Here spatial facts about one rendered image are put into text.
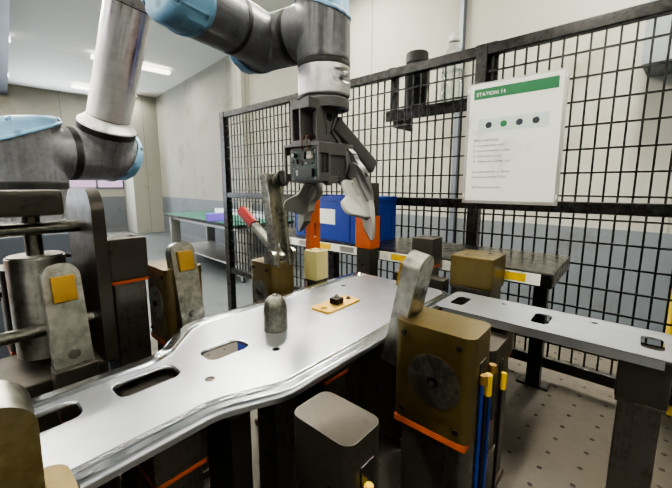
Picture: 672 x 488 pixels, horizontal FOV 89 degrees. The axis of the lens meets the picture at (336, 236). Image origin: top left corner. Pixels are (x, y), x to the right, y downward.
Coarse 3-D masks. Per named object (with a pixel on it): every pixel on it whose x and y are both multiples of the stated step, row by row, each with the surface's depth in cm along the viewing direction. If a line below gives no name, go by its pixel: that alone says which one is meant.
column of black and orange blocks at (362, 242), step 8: (376, 184) 85; (376, 192) 86; (376, 200) 86; (376, 208) 86; (376, 216) 86; (360, 224) 87; (376, 224) 86; (360, 232) 87; (376, 232) 87; (360, 240) 87; (368, 240) 86; (376, 240) 87; (360, 248) 88; (368, 248) 86; (376, 248) 88; (360, 256) 88; (368, 256) 86; (376, 256) 88; (360, 264) 88; (368, 264) 87; (376, 264) 89; (368, 272) 87; (376, 272) 89
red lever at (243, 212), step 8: (240, 208) 70; (240, 216) 70; (248, 216) 69; (248, 224) 68; (256, 224) 68; (256, 232) 67; (264, 232) 67; (264, 240) 66; (280, 248) 65; (280, 256) 63
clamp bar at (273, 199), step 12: (264, 180) 62; (276, 180) 61; (264, 192) 63; (276, 192) 64; (264, 204) 63; (276, 204) 64; (264, 216) 63; (276, 216) 64; (276, 228) 64; (276, 240) 62; (288, 240) 65; (276, 252) 62; (288, 252) 64; (288, 264) 65
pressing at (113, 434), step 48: (336, 288) 65; (384, 288) 65; (432, 288) 65; (192, 336) 44; (240, 336) 44; (288, 336) 44; (336, 336) 44; (384, 336) 46; (96, 384) 34; (192, 384) 34; (240, 384) 34; (288, 384) 34; (48, 432) 27; (96, 432) 27; (144, 432) 27; (192, 432) 29; (96, 480) 24
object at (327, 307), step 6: (330, 300) 56; (336, 300) 55; (342, 300) 56; (348, 300) 57; (354, 300) 57; (312, 306) 54; (318, 306) 54; (324, 306) 54; (330, 306) 54; (336, 306) 54; (342, 306) 54; (324, 312) 52; (330, 312) 52
